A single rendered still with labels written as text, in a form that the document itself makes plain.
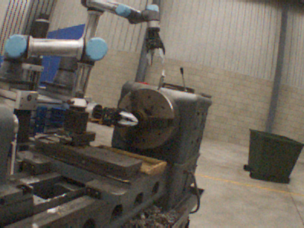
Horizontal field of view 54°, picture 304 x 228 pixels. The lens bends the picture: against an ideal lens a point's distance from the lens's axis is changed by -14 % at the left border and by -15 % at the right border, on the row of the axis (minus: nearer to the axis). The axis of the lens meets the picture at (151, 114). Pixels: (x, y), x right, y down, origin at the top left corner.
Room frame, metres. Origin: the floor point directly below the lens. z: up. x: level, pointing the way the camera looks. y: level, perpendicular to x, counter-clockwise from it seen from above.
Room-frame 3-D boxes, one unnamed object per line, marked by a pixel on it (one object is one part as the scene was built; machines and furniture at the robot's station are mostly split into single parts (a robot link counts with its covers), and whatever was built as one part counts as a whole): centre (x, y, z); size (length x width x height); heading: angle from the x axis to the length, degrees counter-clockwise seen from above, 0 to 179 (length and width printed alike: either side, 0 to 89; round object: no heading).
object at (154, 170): (1.57, 0.10, 0.89); 0.36 x 0.30 x 0.04; 72
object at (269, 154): (6.23, -2.52, 0.43); 1.34 x 0.94 x 0.85; 176
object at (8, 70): (1.61, 0.78, 1.21); 0.15 x 0.15 x 0.10
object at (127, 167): (1.25, 0.22, 0.95); 0.43 x 0.17 x 0.05; 72
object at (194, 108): (2.20, -0.09, 1.06); 0.59 x 0.48 x 0.39; 162
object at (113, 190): (1.20, 0.22, 0.90); 0.47 x 0.30 x 0.06; 72
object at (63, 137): (1.29, 0.27, 0.99); 0.20 x 0.10 x 0.05; 162
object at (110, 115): (1.59, 0.20, 1.08); 0.12 x 0.09 x 0.08; 71
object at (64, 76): (2.06, 0.58, 1.21); 0.15 x 0.15 x 0.10
